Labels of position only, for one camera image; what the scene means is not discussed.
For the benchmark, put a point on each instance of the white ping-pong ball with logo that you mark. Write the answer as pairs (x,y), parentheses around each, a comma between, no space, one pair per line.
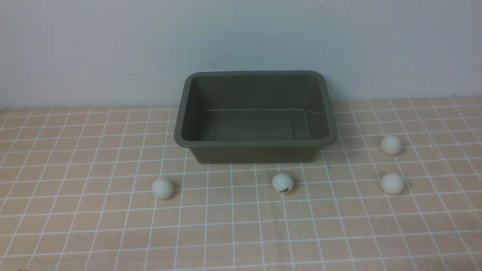
(282,182)

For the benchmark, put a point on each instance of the olive green plastic bin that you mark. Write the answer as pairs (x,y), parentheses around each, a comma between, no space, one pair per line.
(255,117)

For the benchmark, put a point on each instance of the orange checkered tablecloth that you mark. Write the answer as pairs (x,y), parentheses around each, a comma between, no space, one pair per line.
(75,195)

